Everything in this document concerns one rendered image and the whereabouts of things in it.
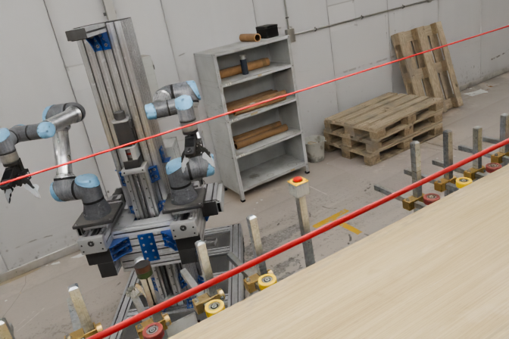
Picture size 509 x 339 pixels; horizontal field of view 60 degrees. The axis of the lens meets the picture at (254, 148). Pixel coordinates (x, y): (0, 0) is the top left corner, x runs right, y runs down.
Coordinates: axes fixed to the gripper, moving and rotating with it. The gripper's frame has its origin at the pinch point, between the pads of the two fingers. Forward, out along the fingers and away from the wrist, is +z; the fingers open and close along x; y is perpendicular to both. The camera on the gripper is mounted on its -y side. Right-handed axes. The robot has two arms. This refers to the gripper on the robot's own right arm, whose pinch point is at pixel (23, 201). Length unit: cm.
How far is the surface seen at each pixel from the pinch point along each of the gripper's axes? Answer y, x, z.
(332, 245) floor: 118, -156, 132
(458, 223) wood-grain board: -15, -198, 42
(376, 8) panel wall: 391, -284, -22
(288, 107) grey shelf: 285, -149, 57
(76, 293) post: -55, -39, 17
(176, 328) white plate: -37, -65, 55
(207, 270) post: -32, -84, 32
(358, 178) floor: 231, -207, 132
